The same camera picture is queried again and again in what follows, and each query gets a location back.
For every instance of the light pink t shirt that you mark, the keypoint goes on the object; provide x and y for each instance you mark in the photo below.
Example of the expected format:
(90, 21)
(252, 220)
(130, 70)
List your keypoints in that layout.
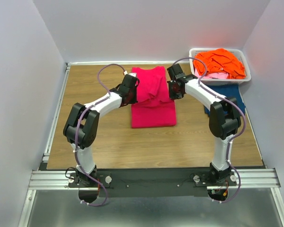
(218, 75)

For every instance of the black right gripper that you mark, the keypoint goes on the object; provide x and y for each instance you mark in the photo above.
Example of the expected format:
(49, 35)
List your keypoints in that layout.
(172, 95)

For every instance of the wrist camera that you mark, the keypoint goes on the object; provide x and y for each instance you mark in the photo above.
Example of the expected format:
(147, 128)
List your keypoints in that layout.
(175, 72)
(130, 80)

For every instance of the white plastic laundry basket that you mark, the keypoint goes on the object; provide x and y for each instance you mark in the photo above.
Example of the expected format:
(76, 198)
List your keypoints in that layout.
(219, 82)

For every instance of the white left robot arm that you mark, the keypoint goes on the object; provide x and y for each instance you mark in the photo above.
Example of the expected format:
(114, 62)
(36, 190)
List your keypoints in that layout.
(81, 129)

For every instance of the aluminium front frame rail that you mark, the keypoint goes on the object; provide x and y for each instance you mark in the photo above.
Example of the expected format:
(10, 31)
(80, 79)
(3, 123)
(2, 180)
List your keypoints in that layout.
(56, 180)

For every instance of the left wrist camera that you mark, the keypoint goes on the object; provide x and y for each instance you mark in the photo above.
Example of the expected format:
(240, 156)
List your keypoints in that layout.
(130, 80)

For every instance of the orange t shirt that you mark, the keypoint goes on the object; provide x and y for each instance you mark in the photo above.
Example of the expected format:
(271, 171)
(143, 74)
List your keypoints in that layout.
(219, 60)

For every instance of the folded blue t shirt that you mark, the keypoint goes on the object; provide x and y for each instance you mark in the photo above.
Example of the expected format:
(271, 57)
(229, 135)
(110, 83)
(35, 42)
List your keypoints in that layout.
(230, 91)

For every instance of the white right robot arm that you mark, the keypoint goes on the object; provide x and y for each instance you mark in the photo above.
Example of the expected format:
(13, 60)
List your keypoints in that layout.
(224, 119)

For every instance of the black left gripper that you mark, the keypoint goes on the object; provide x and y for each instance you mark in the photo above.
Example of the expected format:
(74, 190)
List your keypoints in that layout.
(134, 100)

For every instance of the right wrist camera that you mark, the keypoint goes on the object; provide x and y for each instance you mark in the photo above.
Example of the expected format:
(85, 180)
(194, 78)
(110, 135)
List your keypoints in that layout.
(175, 72)

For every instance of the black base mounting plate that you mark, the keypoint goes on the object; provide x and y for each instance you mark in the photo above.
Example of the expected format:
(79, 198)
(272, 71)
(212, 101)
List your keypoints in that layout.
(153, 182)

